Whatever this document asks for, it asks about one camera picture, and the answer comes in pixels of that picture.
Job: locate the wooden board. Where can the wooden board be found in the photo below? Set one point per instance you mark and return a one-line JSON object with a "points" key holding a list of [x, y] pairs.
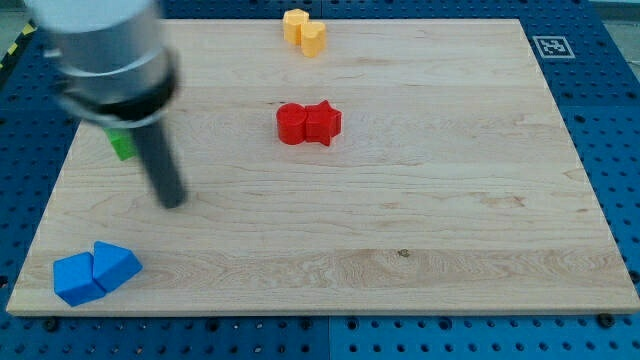
{"points": [[453, 187]]}

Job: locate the yellow heart block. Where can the yellow heart block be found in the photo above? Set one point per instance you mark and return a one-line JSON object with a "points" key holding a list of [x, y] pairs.
{"points": [[313, 38]]}

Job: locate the blue cube block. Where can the blue cube block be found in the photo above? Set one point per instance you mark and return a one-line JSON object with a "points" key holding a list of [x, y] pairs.
{"points": [[73, 279]]}

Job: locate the white fiducial marker tag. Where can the white fiducial marker tag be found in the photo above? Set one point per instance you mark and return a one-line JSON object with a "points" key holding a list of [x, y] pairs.
{"points": [[553, 47]]}

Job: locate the blue triangular block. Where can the blue triangular block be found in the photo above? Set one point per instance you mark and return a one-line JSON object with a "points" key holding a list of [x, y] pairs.
{"points": [[114, 265]]}

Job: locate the green block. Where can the green block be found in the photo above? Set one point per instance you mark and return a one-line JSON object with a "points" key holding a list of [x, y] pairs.
{"points": [[121, 142]]}

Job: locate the red cylinder block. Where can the red cylinder block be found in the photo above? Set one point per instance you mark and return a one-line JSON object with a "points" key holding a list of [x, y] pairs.
{"points": [[291, 123]]}

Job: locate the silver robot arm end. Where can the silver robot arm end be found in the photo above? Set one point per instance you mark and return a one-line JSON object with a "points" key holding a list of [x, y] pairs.
{"points": [[117, 70]]}

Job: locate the red star block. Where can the red star block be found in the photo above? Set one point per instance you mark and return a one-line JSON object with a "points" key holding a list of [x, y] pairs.
{"points": [[323, 123]]}

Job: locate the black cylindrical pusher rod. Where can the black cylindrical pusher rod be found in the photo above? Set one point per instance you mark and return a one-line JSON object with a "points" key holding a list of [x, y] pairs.
{"points": [[157, 159]]}

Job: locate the yellow hexagon block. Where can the yellow hexagon block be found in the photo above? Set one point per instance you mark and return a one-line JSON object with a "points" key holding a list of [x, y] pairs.
{"points": [[292, 23]]}

